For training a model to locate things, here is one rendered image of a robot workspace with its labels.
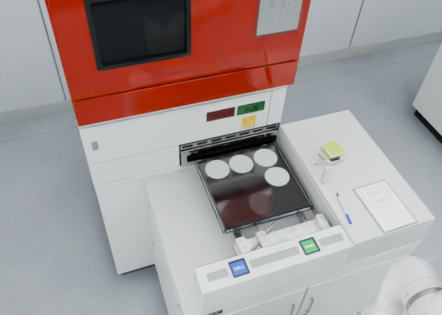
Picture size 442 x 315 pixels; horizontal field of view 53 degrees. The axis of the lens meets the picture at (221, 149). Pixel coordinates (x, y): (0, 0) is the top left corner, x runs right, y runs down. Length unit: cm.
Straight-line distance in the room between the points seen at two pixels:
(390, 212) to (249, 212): 52
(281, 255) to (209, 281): 26
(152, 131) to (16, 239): 140
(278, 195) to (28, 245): 160
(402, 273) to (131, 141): 103
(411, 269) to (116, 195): 119
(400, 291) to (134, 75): 101
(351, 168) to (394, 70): 243
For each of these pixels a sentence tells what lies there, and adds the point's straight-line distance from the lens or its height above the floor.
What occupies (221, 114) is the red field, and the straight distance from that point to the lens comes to 176.
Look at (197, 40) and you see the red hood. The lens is 145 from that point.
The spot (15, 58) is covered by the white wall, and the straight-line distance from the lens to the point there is 324.
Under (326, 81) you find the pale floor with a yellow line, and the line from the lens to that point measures 384.
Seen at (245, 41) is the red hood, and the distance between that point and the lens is 152.
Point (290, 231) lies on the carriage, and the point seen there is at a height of 88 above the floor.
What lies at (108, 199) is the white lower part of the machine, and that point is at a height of 74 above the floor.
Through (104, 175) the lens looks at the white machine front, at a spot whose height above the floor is 89.
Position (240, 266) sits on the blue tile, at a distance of 151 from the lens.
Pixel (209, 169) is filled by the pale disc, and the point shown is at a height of 90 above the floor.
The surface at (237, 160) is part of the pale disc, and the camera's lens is 186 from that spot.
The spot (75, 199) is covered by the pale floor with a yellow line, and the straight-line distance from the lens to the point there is 294.
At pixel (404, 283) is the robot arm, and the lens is 135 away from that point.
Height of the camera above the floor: 229
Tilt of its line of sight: 47 degrees down
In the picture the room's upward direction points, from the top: 4 degrees clockwise
